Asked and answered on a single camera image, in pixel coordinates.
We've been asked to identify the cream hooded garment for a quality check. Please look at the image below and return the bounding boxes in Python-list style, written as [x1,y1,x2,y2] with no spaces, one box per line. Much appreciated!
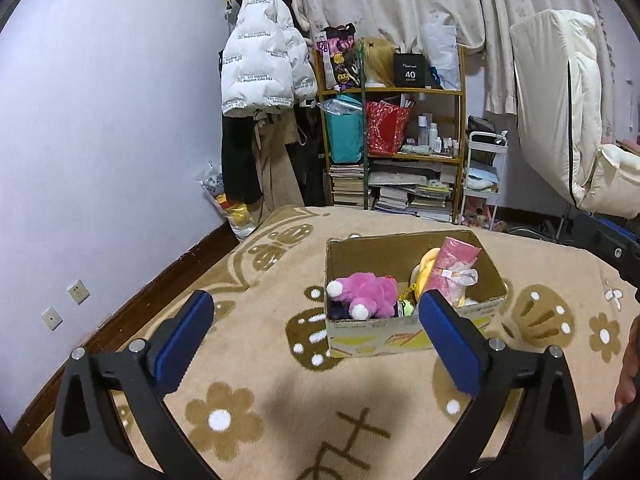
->
[285,0,313,33]

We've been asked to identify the black coat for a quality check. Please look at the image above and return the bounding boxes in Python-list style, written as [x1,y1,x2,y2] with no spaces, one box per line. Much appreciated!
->
[220,115,263,206]

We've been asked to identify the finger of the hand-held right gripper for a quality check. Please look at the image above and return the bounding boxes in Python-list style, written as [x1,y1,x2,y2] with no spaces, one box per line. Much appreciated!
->
[564,209,640,306]

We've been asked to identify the metal chair frame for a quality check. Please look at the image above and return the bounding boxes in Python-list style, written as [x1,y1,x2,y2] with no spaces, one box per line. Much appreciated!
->
[510,210,571,246]

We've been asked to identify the white folded mattress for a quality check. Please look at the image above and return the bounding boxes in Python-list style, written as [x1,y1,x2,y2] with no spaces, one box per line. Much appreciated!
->
[509,9,618,211]

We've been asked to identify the cardboard box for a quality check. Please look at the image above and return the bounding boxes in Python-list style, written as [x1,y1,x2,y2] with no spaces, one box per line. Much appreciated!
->
[324,230,508,360]

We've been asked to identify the pink plush bear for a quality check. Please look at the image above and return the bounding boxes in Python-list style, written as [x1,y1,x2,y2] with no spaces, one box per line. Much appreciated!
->
[326,272,401,321]

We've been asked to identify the tall stack of books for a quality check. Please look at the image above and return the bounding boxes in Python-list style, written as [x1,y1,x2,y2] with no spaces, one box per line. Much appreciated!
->
[329,162,368,207]

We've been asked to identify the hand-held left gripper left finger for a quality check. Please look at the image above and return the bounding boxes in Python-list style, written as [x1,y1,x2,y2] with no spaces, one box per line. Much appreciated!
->
[50,289,223,480]

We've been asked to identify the wooden bookshelf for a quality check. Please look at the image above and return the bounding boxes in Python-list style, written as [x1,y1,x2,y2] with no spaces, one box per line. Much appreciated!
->
[315,45,466,223]

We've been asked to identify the white utility cart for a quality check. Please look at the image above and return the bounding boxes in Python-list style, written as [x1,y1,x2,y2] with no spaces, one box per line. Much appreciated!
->
[460,131,508,231]

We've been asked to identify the person's right hand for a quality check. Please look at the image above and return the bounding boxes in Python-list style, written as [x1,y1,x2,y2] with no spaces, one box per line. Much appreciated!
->
[614,305,640,413]

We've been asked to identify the yellow plush toy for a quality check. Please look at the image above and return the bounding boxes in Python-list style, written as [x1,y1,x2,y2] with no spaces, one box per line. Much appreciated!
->
[411,249,443,297]

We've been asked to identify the blonde wig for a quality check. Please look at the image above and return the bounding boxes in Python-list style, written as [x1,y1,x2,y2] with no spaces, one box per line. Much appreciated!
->
[361,36,398,88]

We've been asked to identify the small clear plastic bag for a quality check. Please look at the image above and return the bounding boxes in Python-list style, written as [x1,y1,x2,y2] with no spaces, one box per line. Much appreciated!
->
[320,97,361,118]

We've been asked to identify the beige trench coat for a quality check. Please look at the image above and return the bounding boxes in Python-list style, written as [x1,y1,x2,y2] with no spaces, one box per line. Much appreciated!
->
[250,110,306,226]

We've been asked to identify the green metal pole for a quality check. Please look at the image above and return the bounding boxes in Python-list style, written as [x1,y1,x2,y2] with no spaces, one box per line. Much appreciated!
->
[357,42,371,211]

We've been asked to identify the light blue cloth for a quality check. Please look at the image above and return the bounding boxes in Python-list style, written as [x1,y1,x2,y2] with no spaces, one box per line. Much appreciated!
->
[464,167,500,192]

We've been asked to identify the black printed tote bag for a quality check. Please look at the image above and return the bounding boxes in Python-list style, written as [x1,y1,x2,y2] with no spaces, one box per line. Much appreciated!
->
[316,24,361,91]

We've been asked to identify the beige patterned rug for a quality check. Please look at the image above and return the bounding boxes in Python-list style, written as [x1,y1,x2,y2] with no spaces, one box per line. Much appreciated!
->
[22,204,640,480]

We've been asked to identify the teal bag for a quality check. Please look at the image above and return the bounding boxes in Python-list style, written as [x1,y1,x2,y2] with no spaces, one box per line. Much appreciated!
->
[324,95,365,165]

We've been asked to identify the small green yellow toy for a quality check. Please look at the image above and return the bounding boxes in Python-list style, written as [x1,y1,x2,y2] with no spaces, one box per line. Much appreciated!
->
[397,285,421,317]

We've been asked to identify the plastic bag of toys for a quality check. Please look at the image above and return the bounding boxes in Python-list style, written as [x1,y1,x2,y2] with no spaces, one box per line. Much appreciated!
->
[197,162,261,241]

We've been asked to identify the red gift bag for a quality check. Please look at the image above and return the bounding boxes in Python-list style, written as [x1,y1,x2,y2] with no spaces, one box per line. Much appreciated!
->
[365,100,413,156]

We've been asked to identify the row of cosmetic bottles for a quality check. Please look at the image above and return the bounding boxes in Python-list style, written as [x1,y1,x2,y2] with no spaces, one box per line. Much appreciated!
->
[407,114,461,157]

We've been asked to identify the white puffer jacket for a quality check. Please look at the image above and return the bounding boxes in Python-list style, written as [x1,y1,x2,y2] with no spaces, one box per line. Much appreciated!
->
[221,0,318,118]

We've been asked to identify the black box with white print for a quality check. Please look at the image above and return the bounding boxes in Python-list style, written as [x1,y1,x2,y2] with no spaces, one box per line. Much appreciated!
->
[393,53,432,88]

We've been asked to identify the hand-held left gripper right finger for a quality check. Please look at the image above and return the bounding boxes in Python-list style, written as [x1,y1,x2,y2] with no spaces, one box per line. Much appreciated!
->
[412,289,586,480]

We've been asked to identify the cream quilted cushion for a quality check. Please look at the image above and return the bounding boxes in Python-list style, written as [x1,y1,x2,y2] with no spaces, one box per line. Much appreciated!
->
[575,144,640,220]

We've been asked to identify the pink toys in cart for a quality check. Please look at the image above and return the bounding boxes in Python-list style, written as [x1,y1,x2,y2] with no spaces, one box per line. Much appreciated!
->
[462,197,496,228]

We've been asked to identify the pink item in clear wrap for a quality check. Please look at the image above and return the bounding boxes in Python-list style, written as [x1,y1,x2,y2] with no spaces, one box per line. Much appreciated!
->
[431,236,480,306]

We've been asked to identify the messy pile of books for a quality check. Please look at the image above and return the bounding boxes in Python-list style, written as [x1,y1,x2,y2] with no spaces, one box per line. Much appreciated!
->
[372,170,456,223]

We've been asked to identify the cream floral curtain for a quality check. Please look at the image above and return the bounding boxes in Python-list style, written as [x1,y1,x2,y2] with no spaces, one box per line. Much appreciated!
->
[287,0,618,116]

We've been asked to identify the large clear plastic bag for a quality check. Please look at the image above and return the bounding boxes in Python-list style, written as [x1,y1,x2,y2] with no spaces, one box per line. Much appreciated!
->
[420,22,461,91]

